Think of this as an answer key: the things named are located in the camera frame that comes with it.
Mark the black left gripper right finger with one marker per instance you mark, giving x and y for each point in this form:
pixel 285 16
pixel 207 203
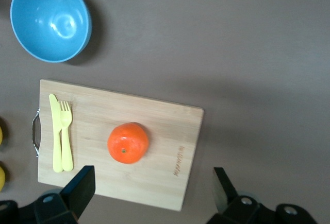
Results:
pixel 225 195

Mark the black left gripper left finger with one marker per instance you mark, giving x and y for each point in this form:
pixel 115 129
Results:
pixel 77 193

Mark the orange fruit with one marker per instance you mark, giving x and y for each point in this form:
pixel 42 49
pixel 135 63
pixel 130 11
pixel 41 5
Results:
pixel 127 142

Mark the yellow lemon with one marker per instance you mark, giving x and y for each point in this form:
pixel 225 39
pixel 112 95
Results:
pixel 1 179
pixel 0 135

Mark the wooden cutting board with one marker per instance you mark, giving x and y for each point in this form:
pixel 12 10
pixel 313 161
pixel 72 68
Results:
pixel 144 121

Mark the blue bowl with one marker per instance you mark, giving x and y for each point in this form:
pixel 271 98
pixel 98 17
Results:
pixel 50 20

